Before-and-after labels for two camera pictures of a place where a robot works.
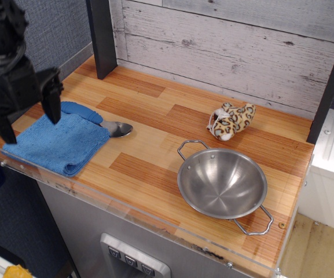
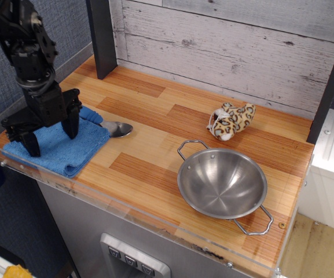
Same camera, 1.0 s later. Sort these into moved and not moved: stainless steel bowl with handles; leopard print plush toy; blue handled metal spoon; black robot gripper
Moved: black robot gripper
Not moved: blue handled metal spoon; stainless steel bowl with handles; leopard print plush toy
